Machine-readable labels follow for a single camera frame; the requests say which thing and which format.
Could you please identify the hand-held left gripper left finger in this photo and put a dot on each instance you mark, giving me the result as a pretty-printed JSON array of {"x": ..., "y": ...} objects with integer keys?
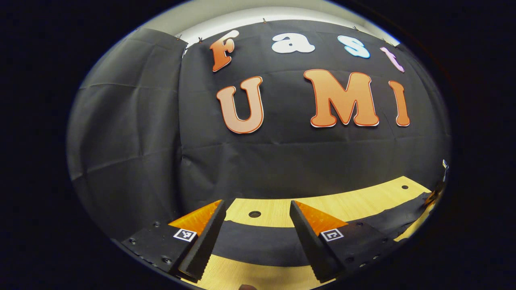
[{"x": 207, "y": 245}]

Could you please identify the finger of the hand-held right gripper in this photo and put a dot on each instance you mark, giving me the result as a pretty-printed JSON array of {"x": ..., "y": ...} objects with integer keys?
[{"x": 433, "y": 197}]

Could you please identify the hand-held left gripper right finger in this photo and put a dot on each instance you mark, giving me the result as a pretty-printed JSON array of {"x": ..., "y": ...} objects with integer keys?
[{"x": 312, "y": 249}]

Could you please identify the dark grey jeans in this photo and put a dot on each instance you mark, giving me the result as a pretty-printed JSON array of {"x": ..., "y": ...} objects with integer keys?
[{"x": 262, "y": 241}]

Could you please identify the black backdrop cloth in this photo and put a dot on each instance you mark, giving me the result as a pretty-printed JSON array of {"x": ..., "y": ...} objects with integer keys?
[{"x": 282, "y": 161}]

